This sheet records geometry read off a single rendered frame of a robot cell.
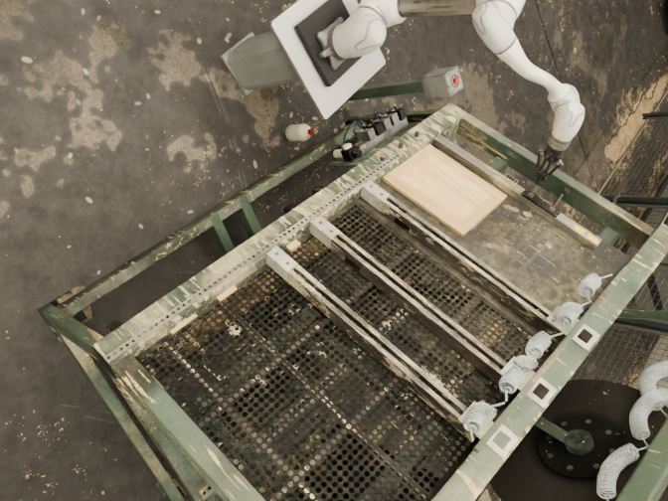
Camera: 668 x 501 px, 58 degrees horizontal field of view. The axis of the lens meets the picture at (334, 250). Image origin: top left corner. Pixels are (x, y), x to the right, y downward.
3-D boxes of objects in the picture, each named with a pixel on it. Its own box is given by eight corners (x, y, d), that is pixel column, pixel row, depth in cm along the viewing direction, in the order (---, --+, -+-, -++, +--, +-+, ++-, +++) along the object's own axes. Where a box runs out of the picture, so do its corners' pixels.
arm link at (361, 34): (325, 40, 269) (360, 30, 252) (344, 11, 275) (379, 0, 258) (346, 67, 278) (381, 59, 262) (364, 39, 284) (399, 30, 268)
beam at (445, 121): (445, 117, 338) (450, 101, 330) (462, 128, 334) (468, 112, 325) (96, 359, 227) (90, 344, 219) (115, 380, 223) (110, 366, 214)
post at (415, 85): (340, 89, 383) (429, 77, 326) (343, 98, 386) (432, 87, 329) (333, 93, 380) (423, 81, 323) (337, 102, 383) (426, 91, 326)
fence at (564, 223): (437, 139, 317) (439, 133, 313) (598, 245, 281) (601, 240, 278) (431, 143, 314) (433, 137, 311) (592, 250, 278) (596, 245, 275)
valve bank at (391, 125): (382, 100, 330) (415, 96, 312) (390, 124, 336) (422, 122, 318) (317, 140, 305) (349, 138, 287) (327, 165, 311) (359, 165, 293)
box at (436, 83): (431, 70, 327) (458, 65, 313) (437, 90, 332) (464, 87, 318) (418, 78, 321) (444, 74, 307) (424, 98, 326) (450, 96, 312)
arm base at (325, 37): (309, 38, 270) (317, 35, 266) (339, 16, 280) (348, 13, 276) (327, 75, 278) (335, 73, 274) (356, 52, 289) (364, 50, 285)
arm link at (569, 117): (575, 145, 258) (574, 126, 267) (589, 116, 246) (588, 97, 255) (550, 139, 259) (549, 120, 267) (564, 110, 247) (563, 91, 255)
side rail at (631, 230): (462, 128, 334) (467, 112, 325) (644, 244, 292) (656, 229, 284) (456, 133, 331) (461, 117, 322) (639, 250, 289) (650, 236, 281)
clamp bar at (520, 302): (371, 188, 289) (379, 151, 270) (588, 348, 244) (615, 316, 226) (357, 198, 284) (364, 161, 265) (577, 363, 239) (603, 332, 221)
